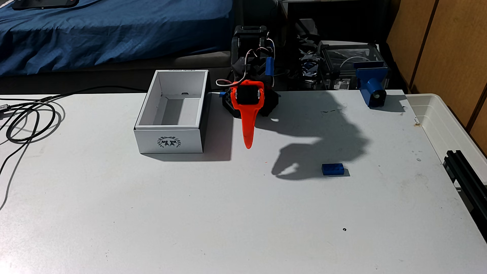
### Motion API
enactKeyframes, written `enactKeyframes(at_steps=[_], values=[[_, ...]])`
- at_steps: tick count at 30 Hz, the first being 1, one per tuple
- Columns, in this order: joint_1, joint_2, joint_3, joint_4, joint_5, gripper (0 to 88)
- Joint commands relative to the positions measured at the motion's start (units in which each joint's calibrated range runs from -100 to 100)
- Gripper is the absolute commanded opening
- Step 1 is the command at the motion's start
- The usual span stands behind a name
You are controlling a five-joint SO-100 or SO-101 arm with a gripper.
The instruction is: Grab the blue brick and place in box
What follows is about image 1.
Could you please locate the blue toy brick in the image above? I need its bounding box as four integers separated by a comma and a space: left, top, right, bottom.
322, 164, 345, 176

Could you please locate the white cardboard box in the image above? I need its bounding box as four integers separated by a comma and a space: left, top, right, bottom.
133, 69, 210, 154

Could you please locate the blue bed cover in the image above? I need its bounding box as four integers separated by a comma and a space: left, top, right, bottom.
0, 0, 233, 77

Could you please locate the white plastic bin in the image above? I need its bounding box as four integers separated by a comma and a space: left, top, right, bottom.
406, 93, 487, 183

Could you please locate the brown wooden cabinet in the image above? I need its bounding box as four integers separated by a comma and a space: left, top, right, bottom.
386, 0, 487, 153

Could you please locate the black flat device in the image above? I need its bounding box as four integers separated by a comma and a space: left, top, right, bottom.
11, 0, 80, 10

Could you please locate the clear enclosure with black frame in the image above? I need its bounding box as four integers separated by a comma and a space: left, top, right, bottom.
318, 41, 389, 91

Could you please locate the blue printed camera mount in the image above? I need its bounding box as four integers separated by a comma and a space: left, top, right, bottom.
354, 62, 389, 108

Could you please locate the dark bed frame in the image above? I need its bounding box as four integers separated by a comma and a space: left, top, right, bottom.
0, 51, 233, 95

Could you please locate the black aluminium rail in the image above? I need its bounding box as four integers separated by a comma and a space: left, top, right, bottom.
443, 150, 487, 242

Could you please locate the thick black cable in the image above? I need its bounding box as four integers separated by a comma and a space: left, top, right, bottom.
0, 85, 149, 144

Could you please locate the thin black cable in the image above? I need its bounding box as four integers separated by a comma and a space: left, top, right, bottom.
0, 100, 66, 211

